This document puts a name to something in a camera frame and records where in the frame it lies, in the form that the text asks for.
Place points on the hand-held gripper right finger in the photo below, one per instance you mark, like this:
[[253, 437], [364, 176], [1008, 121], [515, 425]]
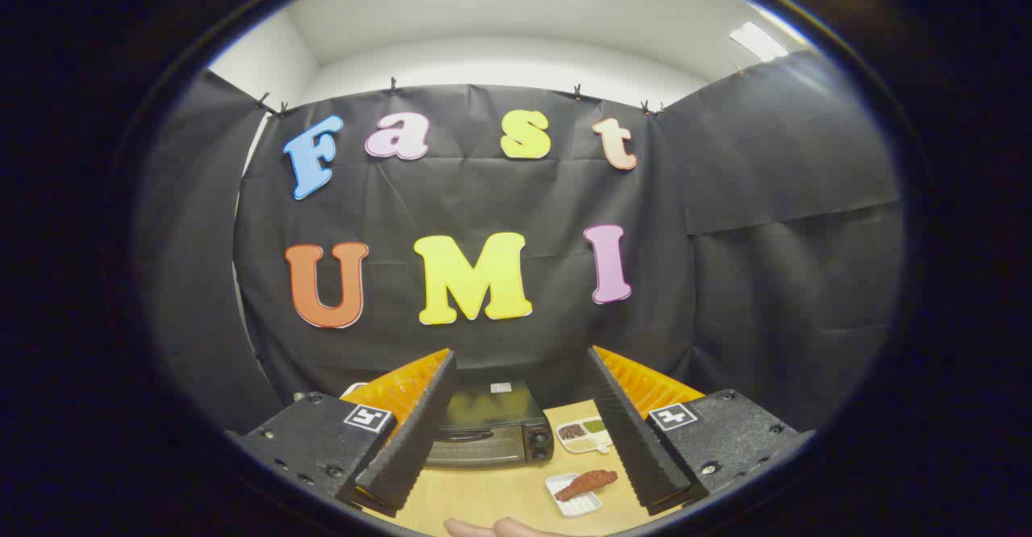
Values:
[[633, 432]]

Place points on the white rectangular plate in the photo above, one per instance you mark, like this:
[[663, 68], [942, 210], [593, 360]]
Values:
[[580, 505]]

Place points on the small ceiling light panel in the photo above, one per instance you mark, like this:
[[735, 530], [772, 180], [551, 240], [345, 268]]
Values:
[[758, 41]]

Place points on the brown meat piece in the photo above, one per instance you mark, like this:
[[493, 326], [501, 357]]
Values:
[[587, 484]]

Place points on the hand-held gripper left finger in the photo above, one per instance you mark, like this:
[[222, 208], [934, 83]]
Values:
[[419, 432]]

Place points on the white divided dish with beans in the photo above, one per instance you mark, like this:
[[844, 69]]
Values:
[[582, 436]]

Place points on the black toaster oven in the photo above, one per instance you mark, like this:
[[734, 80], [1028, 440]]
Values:
[[492, 420]]

